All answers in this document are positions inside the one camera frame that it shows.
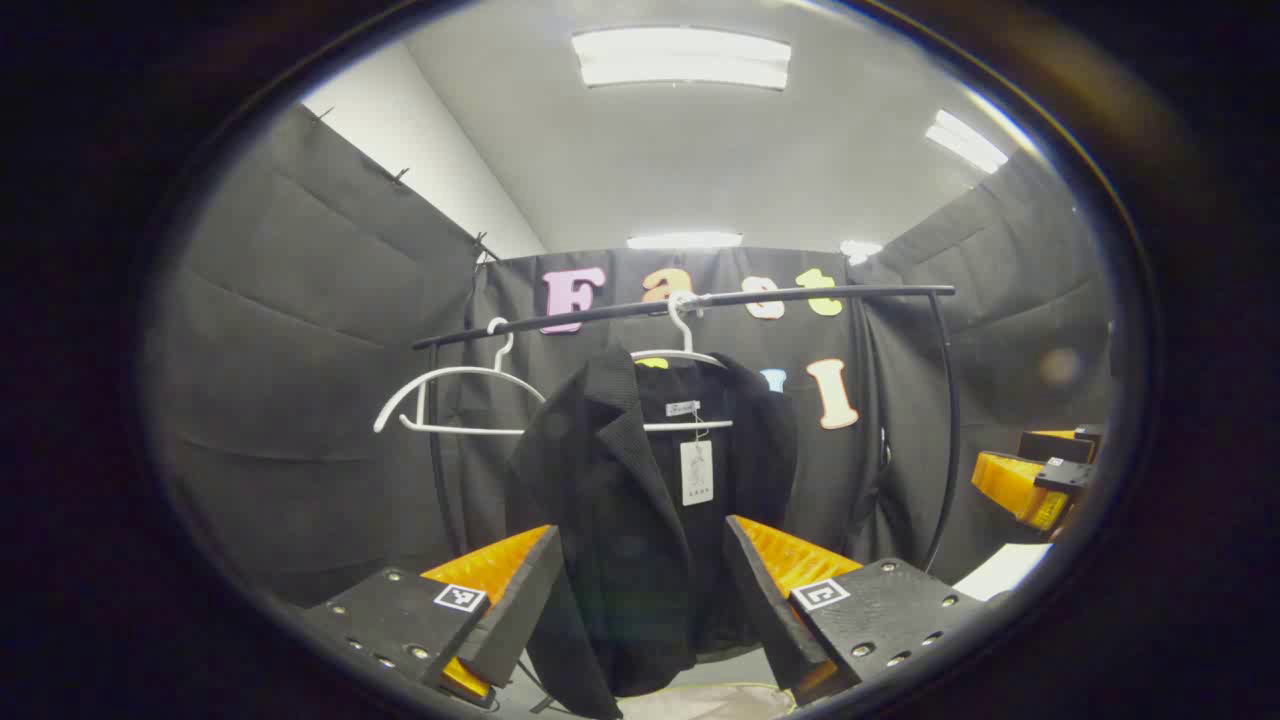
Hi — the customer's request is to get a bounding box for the empty white hanger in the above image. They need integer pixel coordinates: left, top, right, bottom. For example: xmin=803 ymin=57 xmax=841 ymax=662
xmin=373 ymin=317 xmax=546 ymax=437

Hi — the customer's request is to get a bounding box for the black metal clothes rack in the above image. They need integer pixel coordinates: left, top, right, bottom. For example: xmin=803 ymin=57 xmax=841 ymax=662
xmin=412 ymin=284 xmax=961 ymax=573

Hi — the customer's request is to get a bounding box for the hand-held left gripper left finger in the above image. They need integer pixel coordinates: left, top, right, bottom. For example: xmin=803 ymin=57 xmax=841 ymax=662
xmin=300 ymin=525 xmax=563 ymax=711

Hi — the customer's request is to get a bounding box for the white hanger holding jacket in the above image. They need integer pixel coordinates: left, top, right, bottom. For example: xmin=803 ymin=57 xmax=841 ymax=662
xmin=630 ymin=292 xmax=736 ymax=433

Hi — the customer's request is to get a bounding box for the black backdrop cloth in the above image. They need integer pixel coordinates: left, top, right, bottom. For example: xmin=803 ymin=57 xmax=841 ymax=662
xmin=150 ymin=105 xmax=1116 ymax=611

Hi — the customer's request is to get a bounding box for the large rectangular ceiling light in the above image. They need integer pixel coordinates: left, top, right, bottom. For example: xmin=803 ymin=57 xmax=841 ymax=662
xmin=572 ymin=27 xmax=791 ymax=91

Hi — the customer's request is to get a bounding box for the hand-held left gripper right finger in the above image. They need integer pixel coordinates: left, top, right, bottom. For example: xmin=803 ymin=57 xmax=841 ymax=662
xmin=722 ymin=515 xmax=991 ymax=706

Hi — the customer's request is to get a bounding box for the black ribbed jacket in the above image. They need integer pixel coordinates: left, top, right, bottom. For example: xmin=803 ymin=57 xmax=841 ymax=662
xmin=505 ymin=345 xmax=801 ymax=720

